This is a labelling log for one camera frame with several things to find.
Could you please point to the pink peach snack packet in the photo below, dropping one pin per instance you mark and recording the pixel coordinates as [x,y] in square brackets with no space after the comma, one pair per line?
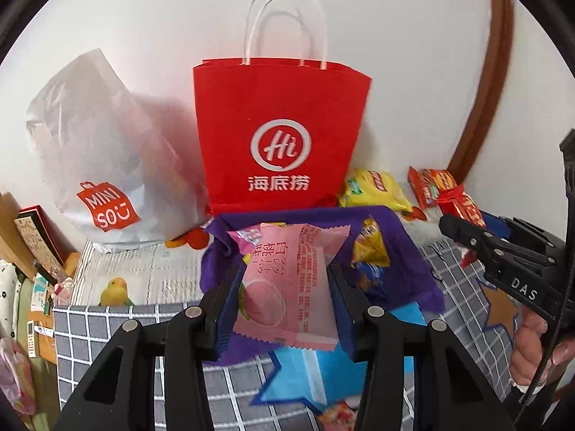
[287,278]

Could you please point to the red snack packet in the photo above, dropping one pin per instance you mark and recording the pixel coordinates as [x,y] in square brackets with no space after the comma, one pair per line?
[462,206]

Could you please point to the red paper bag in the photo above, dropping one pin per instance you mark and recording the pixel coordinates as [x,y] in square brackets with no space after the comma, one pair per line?
[278,98]

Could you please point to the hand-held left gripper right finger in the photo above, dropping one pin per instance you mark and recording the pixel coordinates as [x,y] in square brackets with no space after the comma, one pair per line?
[348,323]

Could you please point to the teal small box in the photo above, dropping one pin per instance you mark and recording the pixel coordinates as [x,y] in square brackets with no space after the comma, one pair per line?
[42,292]

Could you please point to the person's right hand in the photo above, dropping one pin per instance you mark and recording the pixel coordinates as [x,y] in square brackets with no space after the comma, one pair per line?
[528,350]

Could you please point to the wooden headboard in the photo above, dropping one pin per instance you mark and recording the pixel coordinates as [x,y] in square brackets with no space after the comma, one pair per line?
[9,224]

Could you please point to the grey checked blanket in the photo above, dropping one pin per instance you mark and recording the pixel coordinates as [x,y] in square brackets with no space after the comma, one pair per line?
[90,336]

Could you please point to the patterned gift box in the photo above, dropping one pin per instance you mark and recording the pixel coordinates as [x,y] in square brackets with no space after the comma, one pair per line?
[33,238]

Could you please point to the green bedding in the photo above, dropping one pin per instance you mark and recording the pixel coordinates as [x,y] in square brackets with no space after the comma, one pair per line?
[22,318]

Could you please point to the orange chip bag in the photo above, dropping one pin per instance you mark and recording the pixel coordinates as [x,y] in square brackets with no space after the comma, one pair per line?
[429,184]

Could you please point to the white remote control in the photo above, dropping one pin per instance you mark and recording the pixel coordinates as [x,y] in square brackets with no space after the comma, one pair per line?
[31,341]

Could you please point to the white flower-print pillow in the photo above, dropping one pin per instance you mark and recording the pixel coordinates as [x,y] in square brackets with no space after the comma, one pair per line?
[6,296]

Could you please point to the pile of mixed snacks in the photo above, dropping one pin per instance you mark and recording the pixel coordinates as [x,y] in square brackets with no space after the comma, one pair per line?
[370,244]

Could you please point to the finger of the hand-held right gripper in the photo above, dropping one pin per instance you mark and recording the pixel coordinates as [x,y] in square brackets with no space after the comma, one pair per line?
[476,242]
[496,224]

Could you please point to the wooden nightstand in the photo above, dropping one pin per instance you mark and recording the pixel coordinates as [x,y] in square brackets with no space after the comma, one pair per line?
[45,350]

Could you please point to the blue tissue pack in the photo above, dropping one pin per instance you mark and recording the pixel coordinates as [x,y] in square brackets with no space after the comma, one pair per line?
[346,381]

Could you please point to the yellow chip bag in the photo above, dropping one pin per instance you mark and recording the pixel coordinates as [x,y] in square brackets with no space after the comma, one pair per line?
[373,188]

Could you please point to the brown wooden door frame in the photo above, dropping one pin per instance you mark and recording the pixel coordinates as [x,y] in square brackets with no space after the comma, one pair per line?
[494,76]

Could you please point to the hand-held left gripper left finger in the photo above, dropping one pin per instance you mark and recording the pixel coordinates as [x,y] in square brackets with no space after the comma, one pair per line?
[224,323]

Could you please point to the pink plastic bag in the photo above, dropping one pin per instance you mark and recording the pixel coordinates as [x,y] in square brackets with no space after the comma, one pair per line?
[15,377]

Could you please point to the white plastic shopping bag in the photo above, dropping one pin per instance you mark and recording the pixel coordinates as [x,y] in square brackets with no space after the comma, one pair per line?
[99,143]

